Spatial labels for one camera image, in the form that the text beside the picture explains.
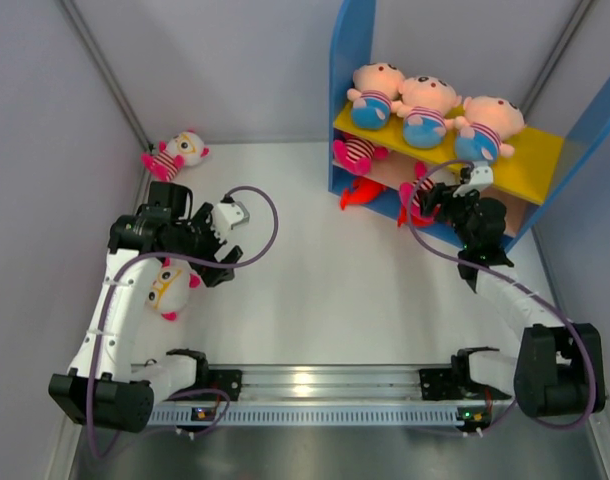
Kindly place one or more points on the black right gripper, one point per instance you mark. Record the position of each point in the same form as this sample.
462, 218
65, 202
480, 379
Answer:
443, 194

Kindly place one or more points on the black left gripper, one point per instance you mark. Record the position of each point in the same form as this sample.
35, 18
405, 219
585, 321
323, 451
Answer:
200, 220

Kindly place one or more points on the white pink plush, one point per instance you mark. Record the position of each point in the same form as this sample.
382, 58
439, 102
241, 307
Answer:
410, 209
186, 149
170, 291

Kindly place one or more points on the pink doll plush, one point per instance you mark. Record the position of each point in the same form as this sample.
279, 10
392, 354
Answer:
425, 101
374, 91
484, 127

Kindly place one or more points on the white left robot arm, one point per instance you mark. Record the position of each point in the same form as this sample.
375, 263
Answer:
100, 386

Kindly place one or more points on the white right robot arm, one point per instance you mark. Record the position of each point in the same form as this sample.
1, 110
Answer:
555, 376

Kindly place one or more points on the red shark plush on shelf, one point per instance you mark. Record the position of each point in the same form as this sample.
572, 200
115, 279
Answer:
362, 191

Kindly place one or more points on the blue toy shelf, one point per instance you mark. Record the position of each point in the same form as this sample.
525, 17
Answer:
527, 184

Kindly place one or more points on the striped pink plush on shelf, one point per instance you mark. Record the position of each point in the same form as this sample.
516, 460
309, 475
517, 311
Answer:
356, 154

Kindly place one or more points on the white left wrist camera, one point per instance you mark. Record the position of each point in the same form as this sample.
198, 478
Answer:
228, 215

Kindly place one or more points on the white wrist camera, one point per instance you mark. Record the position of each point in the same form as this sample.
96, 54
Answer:
481, 176
228, 215

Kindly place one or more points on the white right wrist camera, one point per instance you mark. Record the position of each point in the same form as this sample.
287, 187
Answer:
481, 176

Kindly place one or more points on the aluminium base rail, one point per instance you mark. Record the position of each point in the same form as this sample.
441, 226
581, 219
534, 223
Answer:
282, 382

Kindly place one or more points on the white slotted cable duct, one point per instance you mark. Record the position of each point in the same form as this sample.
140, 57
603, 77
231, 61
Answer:
238, 414

